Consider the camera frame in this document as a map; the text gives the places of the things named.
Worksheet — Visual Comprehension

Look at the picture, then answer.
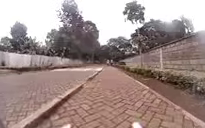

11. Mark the grey stone block wall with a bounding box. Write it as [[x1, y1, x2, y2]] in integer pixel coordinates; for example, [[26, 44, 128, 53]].
[[121, 30, 205, 74]]

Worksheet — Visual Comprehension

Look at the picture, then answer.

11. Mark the bare earth strip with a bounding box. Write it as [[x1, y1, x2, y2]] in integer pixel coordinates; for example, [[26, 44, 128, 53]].
[[123, 69, 205, 127]]

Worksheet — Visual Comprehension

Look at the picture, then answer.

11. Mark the red brick path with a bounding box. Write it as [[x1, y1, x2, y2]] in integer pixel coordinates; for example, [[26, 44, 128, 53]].
[[36, 65, 205, 128]]

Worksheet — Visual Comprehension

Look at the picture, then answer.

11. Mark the row of trees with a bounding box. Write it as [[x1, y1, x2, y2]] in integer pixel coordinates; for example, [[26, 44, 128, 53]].
[[0, 0, 196, 64]]

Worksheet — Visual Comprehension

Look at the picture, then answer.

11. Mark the grey stone kerb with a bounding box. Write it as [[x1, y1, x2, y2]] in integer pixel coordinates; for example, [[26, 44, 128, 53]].
[[11, 66, 105, 128]]

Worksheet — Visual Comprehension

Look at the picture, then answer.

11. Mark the robot's own part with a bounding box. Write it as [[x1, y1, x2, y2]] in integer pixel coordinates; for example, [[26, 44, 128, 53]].
[[61, 123, 72, 128], [132, 121, 143, 128]]

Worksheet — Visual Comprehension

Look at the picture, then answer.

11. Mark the brick paved road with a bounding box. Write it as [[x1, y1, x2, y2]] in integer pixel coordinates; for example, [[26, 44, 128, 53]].
[[0, 64, 104, 128]]

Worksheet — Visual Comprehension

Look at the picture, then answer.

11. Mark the white boundary wall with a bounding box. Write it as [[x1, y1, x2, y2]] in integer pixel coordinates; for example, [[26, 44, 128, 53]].
[[0, 49, 86, 68]]

